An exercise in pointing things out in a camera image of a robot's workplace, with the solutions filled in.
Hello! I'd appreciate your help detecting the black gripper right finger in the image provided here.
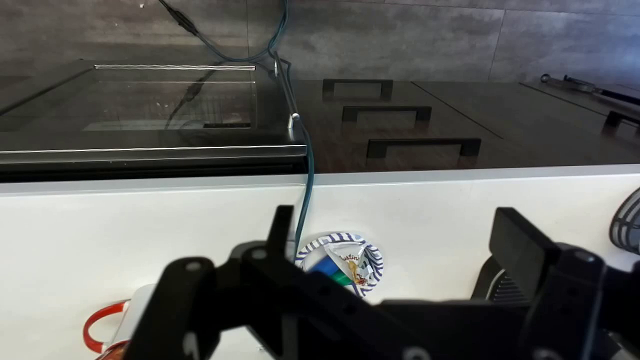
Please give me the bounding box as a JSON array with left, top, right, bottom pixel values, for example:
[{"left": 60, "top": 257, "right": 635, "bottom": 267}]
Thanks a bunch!
[{"left": 487, "top": 207, "right": 640, "bottom": 360}]

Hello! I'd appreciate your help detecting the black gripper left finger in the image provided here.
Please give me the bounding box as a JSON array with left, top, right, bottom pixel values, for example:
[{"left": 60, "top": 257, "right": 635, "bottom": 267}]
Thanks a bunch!
[{"left": 124, "top": 204, "right": 428, "bottom": 360}]

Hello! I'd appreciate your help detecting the white mug red inside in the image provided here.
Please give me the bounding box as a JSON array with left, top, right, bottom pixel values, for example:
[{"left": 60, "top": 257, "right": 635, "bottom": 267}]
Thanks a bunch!
[{"left": 80, "top": 285, "right": 160, "bottom": 360}]

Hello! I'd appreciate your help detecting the blue toy cylinder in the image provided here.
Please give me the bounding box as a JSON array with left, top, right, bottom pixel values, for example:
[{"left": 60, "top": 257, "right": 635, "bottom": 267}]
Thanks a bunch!
[{"left": 310, "top": 257, "right": 343, "bottom": 280}]

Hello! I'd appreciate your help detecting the green toy cylinder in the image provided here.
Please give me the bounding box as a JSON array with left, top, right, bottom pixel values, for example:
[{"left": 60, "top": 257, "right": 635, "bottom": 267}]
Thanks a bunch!
[{"left": 331, "top": 269, "right": 356, "bottom": 291}]

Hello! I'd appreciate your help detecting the tan wooden toy piece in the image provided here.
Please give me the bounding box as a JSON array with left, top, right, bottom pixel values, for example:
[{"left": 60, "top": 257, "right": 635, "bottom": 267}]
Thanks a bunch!
[{"left": 342, "top": 247, "right": 376, "bottom": 288}]

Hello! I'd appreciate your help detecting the blue patterned paper plate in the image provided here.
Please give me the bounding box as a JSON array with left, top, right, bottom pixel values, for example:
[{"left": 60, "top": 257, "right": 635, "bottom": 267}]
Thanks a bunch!
[{"left": 294, "top": 231, "right": 386, "bottom": 307}]

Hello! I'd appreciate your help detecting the dark base cabinet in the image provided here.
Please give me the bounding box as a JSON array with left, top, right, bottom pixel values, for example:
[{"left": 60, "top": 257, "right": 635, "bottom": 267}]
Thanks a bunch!
[{"left": 292, "top": 78, "right": 640, "bottom": 177}]

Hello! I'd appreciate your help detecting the dark green power cable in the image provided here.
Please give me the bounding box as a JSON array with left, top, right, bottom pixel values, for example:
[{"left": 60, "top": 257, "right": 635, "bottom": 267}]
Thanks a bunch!
[{"left": 158, "top": 0, "right": 320, "bottom": 262}]

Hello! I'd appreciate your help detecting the black drawer handle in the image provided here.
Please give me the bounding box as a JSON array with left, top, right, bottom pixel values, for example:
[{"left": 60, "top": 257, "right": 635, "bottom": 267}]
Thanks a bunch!
[
  {"left": 321, "top": 77, "right": 395, "bottom": 105},
  {"left": 339, "top": 102, "right": 434, "bottom": 130},
  {"left": 363, "top": 136, "right": 483, "bottom": 161},
  {"left": 601, "top": 108, "right": 640, "bottom": 135}
]

